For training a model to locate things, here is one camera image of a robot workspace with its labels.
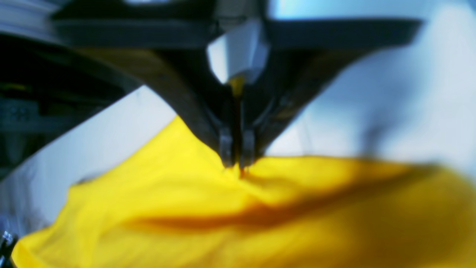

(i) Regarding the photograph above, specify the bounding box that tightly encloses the yellow orange t-shirt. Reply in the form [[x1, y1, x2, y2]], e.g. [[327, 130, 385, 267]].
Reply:
[[12, 118, 475, 268]]

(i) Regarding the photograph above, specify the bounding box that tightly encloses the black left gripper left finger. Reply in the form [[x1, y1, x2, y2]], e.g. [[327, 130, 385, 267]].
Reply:
[[52, 19, 236, 167]]

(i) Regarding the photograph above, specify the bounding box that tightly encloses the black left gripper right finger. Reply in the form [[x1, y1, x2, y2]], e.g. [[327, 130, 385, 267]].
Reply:
[[240, 19, 423, 168]]

